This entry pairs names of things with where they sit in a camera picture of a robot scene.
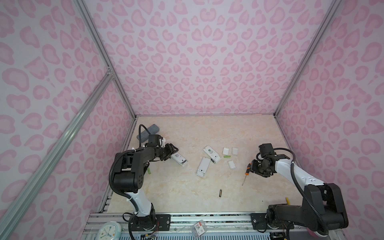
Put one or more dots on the aluminium front rail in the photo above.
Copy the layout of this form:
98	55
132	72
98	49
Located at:
221	226

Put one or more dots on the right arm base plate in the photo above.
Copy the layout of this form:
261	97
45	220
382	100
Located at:
259	222

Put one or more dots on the small clear parts box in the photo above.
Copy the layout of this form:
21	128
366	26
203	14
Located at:
199	229

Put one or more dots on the white battery cover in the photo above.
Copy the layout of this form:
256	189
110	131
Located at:
235	151
232	165
226	151

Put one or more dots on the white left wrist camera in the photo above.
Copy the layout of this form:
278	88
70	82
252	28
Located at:
162	142

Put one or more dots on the orange black screwdriver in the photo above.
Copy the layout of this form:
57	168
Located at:
248	170

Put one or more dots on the grey rectangular sponge block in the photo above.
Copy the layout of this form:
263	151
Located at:
144	132

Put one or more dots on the white analog clock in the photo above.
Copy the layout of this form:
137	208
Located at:
109	231

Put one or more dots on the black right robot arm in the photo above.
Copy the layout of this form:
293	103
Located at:
322	209

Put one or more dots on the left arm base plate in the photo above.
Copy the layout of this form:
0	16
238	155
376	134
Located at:
163	222

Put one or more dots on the white remote control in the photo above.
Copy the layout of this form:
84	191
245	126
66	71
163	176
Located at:
203	167
179	159
212	153

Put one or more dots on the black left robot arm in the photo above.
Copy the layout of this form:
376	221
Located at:
126	176

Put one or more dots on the pink tape roll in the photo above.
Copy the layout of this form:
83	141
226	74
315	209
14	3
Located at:
315	234

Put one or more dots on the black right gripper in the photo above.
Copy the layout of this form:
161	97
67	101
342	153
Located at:
253	168

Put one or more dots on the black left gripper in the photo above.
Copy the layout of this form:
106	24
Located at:
168	147

